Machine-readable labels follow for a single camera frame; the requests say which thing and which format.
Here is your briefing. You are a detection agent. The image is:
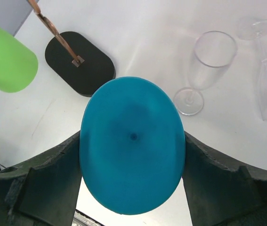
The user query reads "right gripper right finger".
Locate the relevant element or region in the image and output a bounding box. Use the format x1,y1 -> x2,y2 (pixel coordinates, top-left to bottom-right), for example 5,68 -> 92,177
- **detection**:
182,133 -> 267,226

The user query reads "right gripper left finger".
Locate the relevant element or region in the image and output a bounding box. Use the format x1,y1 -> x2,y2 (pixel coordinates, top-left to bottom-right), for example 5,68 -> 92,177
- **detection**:
0,132 -> 82,226

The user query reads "blue plastic wine glass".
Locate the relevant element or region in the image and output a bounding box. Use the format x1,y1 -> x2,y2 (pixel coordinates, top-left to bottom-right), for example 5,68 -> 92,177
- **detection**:
79,77 -> 186,215

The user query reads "green plastic wine glass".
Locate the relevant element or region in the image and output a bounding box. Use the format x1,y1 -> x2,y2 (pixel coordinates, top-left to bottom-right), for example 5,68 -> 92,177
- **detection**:
0,28 -> 38,93

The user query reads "lying clear flute left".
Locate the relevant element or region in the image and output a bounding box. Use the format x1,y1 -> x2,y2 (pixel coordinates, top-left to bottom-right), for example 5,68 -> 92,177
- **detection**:
237,17 -> 267,121

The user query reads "upright clear champagne flute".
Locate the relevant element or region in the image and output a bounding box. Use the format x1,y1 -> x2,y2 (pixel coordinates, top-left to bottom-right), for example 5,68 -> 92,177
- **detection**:
173,31 -> 238,116

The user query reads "aluminium front rail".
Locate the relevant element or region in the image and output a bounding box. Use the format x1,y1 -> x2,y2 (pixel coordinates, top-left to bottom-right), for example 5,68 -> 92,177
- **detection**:
72,210 -> 102,226

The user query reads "copper wire wine glass rack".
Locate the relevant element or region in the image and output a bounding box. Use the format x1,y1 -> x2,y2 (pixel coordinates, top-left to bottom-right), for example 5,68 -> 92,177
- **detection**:
28,0 -> 116,97

